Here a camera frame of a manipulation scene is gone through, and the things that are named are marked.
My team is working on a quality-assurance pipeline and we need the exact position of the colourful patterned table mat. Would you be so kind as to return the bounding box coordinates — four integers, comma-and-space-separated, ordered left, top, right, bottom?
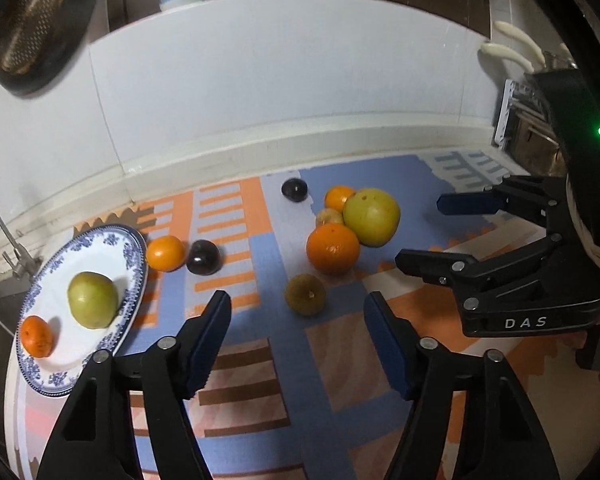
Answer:
5, 148, 600, 479

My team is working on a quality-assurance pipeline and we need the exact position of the small tan fruit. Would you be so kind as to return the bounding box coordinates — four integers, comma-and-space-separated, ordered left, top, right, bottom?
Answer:
315, 208, 343, 228

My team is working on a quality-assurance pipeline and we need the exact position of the cream pan handle upper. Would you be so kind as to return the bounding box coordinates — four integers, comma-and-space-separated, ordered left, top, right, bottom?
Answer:
493, 21, 546, 66

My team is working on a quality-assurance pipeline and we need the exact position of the cream pan handle lower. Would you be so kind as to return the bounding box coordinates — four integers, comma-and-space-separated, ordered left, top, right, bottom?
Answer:
479, 42, 535, 74

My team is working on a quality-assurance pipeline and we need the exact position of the large front orange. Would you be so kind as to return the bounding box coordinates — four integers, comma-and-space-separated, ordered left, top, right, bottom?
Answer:
19, 315, 54, 359

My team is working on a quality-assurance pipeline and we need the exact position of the blue white porcelain plate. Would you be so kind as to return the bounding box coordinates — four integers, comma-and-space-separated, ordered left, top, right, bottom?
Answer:
16, 224, 148, 398

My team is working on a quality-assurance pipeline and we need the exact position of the chrome gooseneck faucet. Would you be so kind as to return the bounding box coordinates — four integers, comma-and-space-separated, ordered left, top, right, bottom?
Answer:
0, 173, 44, 281

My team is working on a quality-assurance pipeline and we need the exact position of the black perforated frying pan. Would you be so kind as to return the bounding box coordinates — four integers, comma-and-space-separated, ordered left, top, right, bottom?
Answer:
0, 0, 97, 96

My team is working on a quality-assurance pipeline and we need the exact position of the dark plum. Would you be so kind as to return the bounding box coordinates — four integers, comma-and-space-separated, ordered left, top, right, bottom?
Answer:
185, 240, 223, 275
280, 178, 309, 203

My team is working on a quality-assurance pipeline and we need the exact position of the small brown-green fruit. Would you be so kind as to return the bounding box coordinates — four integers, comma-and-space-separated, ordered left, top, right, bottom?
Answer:
284, 273, 326, 316

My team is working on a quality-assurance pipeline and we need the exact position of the yellow-green pomelo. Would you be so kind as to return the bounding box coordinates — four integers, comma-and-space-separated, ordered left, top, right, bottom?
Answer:
342, 188, 401, 247

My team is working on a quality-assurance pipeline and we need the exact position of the steel cooking pot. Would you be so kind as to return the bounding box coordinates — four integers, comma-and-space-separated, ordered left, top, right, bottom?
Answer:
507, 114, 567, 177

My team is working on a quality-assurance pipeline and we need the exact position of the cream pan handle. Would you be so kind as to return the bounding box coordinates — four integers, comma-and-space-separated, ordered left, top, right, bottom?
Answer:
493, 21, 546, 66
479, 42, 535, 74

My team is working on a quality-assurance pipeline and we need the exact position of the green-yellow apple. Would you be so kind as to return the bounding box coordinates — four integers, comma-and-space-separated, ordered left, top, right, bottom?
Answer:
67, 271, 119, 330

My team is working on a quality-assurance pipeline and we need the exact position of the metal shelf rack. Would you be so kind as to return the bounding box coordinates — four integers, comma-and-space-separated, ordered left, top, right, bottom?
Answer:
492, 79, 556, 151

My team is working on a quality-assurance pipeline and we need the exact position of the small back orange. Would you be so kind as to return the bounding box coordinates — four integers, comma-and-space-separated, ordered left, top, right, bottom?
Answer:
324, 185, 356, 212

